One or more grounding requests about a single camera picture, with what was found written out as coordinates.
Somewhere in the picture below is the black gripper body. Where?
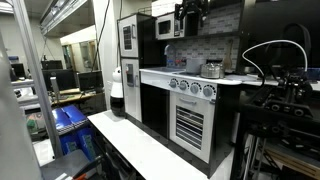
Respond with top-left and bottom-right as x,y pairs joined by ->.
180,0 -> 207,14

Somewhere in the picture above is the silver pot lid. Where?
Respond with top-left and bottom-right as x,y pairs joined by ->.
200,61 -> 224,70

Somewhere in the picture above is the large grey pot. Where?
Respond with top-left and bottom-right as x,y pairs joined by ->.
185,57 -> 206,75

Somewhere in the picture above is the small silver pot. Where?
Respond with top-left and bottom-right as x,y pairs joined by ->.
199,67 -> 225,80

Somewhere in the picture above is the toy microwave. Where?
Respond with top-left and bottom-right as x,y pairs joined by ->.
154,12 -> 186,41

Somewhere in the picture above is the grey toy faucet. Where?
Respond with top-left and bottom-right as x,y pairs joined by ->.
163,43 -> 178,68

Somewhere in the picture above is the wooden spatula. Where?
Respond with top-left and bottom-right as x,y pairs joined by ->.
223,38 -> 234,71

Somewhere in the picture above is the white freezer door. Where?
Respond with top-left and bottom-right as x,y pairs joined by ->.
117,14 -> 140,59

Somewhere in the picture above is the grey toy sink basin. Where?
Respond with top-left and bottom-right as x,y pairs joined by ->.
145,66 -> 183,74

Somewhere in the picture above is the white black toy kitchen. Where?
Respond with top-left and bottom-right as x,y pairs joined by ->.
117,0 -> 255,179

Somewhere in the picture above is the grey stove knob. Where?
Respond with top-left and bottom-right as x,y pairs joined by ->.
201,84 -> 215,99
188,82 -> 201,95
168,78 -> 179,89
178,80 -> 189,92

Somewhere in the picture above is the white printer tube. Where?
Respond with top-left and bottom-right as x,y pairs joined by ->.
241,39 -> 309,73

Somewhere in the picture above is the grey ice dispenser panel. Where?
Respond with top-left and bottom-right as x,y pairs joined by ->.
125,63 -> 135,88

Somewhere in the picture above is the white fridge door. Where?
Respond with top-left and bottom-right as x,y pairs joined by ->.
120,57 -> 143,123

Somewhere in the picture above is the white toy oven door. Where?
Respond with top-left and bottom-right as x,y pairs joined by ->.
168,90 -> 216,165

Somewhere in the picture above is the black computer monitor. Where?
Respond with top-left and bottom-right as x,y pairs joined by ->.
41,68 -> 78,92
77,70 -> 105,93

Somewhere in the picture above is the blue hockey box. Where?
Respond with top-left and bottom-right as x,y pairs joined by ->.
58,127 -> 99,162
50,104 -> 90,135

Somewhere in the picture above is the black wire rack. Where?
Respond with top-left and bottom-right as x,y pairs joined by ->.
231,22 -> 320,180

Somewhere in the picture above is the aluminium extrusion post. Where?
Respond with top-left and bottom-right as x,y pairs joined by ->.
12,0 -> 65,158

